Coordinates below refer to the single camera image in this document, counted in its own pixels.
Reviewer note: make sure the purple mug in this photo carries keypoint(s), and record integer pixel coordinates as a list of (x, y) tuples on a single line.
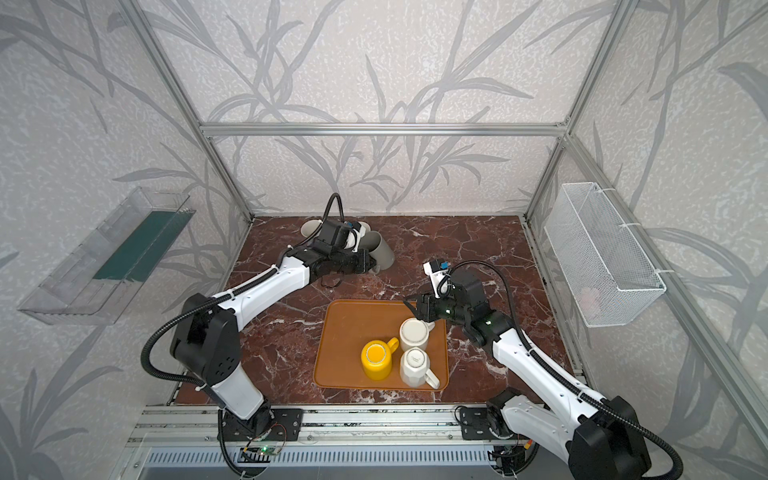
[(310, 227)]

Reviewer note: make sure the clear plastic wall bin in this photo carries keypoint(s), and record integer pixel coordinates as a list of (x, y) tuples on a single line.
[(96, 282)]

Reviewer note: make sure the grey mug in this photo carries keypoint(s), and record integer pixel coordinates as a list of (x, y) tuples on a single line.
[(378, 250)]

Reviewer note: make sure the white wire mesh basket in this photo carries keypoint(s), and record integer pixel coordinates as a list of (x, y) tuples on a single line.
[(610, 276)]

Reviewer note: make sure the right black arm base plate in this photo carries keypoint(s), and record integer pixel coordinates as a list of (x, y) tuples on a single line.
[(476, 423)]

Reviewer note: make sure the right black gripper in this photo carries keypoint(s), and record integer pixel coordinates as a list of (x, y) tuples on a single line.
[(424, 308)]

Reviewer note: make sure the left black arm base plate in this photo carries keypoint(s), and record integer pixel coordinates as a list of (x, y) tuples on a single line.
[(277, 424)]

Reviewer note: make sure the yellow mug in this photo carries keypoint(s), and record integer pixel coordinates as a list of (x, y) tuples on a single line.
[(377, 358)]

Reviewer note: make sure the white faceted mug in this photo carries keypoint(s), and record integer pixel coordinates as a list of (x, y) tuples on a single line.
[(415, 369)]

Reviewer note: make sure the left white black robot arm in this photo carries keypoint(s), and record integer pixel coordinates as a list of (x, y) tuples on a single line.
[(207, 333)]

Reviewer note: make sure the brown rectangular tray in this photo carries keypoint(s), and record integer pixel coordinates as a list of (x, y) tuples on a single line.
[(349, 325)]

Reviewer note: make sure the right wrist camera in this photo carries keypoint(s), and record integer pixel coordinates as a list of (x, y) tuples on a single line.
[(437, 271)]

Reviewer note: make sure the green circuit board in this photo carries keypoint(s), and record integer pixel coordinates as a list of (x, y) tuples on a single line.
[(259, 453)]

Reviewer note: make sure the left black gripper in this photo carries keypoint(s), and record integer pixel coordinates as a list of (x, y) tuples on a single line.
[(365, 260)]

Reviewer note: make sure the cream round mug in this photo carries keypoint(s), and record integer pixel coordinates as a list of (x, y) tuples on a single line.
[(414, 333)]

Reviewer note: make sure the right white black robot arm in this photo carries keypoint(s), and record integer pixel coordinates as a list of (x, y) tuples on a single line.
[(597, 437)]

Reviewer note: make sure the aluminium front rail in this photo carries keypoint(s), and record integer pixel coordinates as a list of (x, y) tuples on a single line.
[(356, 425)]

